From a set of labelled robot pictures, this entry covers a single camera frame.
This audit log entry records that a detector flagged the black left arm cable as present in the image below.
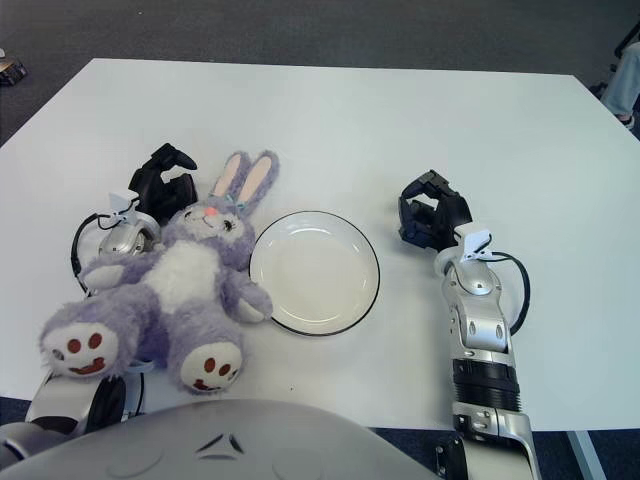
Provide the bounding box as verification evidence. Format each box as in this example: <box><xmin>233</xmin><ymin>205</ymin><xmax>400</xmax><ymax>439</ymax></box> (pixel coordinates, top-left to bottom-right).
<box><xmin>69</xmin><ymin>197</ymin><xmax>141</xmax><ymax>299</ymax></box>

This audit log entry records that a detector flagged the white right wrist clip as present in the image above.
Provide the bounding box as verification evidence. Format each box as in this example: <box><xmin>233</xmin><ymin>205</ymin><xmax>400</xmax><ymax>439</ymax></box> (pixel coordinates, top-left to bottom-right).
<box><xmin>457</xmin><ymin>228</ymin><xmax>494</xmax><ymax>262</ymax></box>

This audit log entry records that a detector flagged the black chair base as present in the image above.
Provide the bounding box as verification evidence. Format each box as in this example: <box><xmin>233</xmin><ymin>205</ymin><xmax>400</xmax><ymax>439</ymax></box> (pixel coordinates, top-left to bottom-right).
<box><xmin>588</xmin><ymin>19</ymin><xmax>640</xmax><ymax>99</ymax></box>

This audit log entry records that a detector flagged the white plate black rim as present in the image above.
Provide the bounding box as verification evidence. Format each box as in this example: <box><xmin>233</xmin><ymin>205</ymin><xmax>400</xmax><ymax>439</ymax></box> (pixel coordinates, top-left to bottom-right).
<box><xmin>248</xmin><ymin>210</ymin><xmax>380</xmax><ymax>337</ymax></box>

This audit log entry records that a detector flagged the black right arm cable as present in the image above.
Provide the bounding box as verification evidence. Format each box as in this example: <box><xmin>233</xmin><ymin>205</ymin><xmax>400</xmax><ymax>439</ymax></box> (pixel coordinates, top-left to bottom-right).
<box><xmin>487</xmin><ymin>249</ymin><xmax>531</xmax><ymax>331</ymax></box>

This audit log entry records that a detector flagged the grey table leg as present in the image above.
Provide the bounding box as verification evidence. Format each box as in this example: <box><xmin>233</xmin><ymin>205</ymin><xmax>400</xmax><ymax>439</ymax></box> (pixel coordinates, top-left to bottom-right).
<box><xmin>567</xmin><ymin>429</ymin><xmax>609</xmax><ymax>480</ymax></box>

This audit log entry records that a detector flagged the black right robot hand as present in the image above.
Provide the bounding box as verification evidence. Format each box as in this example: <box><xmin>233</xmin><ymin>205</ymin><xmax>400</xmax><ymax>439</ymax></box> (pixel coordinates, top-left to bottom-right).
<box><xmin>398</xmin><ymin>169</ymin><xmax>474</xmax><ymax>251</ymax></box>

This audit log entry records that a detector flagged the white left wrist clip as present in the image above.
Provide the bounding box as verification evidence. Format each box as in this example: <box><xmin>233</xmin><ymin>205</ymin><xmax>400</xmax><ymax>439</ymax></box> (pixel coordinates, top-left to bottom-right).
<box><xmin>107</xmin><ymin>189</ymin><xmax>139</xmax><ymax>226</ymax></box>

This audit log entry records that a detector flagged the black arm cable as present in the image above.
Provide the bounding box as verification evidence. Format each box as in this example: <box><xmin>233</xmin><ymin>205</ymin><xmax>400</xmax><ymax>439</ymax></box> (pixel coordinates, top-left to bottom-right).
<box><xmin>69</xmin><ymin>197</ymin><xmax>141</xmax><ymax>299</ymax></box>
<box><xmin>487</xmin><ymin>249</ymin><xmax>531</xmax><ymax>331</ymax></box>

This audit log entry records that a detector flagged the purple plush bunny doll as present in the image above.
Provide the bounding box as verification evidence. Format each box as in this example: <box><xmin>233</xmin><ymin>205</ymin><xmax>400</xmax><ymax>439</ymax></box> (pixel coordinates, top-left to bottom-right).
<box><xmin>38</xmin><ymin>148</ymin><xmax>281</xmax><ymax>396</ymax></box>

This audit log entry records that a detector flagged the silver robot torso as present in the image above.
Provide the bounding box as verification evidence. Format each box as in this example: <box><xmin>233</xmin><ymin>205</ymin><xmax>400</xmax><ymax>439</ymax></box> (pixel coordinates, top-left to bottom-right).
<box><xmin>0</xmin><ymin>398</ymin><xmax>436</xmax><ymax>480</ymax></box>

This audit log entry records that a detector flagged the person leg in jeans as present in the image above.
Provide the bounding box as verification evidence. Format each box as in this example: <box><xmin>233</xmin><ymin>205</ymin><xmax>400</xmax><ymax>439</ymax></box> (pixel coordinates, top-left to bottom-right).
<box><xmin>599</xmin><ymin>42</ymin><xmax>640</xmax><ymax>119</ymax></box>

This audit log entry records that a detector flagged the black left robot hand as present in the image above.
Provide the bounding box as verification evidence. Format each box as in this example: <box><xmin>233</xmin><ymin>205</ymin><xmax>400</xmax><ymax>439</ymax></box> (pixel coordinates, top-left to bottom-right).
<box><xmin>128</xmin><ymin>143</ymin><xmax>199</xmax><ymax>227</ymax></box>

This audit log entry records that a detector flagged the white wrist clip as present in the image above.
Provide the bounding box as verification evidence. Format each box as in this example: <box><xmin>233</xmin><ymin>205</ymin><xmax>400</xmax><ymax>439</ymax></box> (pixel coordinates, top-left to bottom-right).
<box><xmin>107</xmin><ymin>189</ymin><xmax>139</xmax><ymax>226</ymax></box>
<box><xmin>457</xmin><ymin>228</ymin><xmax>494</xmax><ymax>262</ymax></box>

